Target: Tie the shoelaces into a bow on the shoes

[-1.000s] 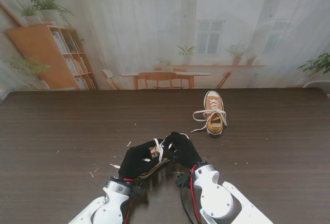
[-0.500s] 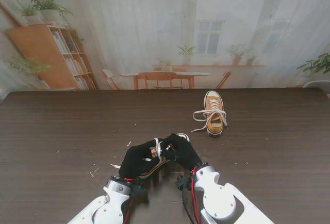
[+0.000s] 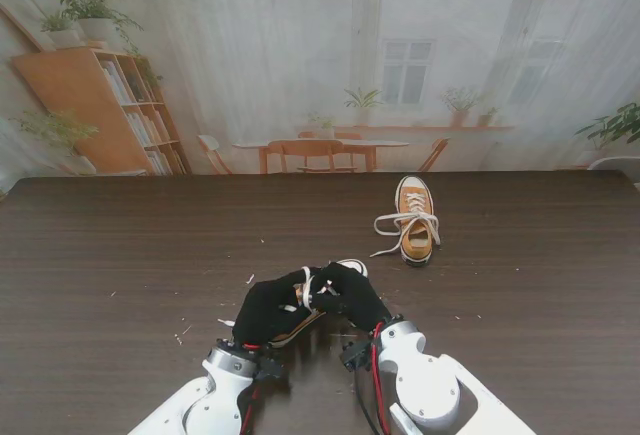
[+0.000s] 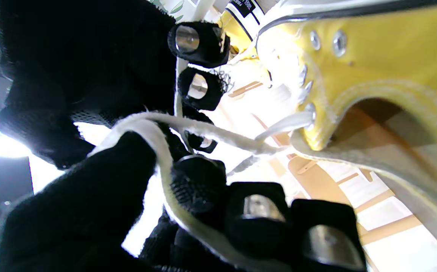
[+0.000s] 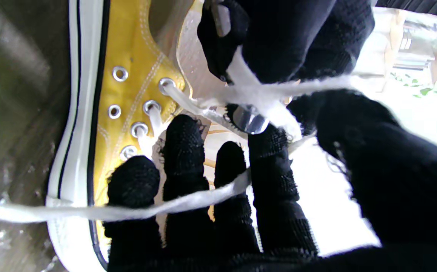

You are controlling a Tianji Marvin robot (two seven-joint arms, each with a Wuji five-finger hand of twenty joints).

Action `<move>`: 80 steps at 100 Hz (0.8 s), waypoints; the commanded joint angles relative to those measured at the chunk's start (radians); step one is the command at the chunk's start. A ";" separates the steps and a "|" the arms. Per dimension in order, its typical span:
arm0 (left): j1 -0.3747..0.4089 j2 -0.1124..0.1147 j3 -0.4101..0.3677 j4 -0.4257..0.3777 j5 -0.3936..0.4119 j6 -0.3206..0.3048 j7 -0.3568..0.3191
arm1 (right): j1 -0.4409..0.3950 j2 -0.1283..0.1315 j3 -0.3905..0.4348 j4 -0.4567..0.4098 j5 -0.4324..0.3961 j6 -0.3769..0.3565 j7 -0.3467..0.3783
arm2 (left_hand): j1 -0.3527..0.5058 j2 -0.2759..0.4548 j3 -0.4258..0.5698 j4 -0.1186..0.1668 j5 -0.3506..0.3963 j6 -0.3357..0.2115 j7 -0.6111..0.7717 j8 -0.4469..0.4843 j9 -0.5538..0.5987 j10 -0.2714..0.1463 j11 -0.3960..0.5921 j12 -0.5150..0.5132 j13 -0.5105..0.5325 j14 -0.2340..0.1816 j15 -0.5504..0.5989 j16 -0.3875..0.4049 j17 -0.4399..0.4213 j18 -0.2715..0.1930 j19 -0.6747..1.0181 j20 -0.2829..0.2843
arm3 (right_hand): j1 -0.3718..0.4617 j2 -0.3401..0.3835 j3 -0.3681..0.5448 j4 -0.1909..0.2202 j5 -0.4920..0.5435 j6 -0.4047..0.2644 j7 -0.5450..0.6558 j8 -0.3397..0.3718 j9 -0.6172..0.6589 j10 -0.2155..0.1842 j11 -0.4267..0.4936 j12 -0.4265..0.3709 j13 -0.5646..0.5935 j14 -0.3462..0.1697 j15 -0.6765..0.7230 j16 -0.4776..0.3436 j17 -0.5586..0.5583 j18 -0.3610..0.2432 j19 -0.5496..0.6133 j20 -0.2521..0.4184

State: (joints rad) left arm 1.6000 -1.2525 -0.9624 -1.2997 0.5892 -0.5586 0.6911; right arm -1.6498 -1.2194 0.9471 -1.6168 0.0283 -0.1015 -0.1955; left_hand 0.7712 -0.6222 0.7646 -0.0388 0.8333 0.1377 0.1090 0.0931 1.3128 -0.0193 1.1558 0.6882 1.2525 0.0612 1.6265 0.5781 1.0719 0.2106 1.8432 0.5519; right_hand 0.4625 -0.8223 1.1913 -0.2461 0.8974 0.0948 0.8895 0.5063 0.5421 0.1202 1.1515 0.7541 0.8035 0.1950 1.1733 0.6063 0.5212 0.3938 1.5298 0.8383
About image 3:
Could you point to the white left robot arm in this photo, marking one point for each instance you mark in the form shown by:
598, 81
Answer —
210, 395

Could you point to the yellow canvas sneaker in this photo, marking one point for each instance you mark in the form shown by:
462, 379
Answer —
357, 266
415, 190

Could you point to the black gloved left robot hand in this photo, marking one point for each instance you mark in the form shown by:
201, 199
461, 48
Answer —
270, 310

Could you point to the printed room scene backdrop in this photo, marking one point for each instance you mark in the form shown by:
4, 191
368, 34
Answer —
275, 55

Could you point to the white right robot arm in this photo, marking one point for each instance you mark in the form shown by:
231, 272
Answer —
430, 385

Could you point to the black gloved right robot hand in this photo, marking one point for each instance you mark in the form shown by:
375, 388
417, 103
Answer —
357, 295

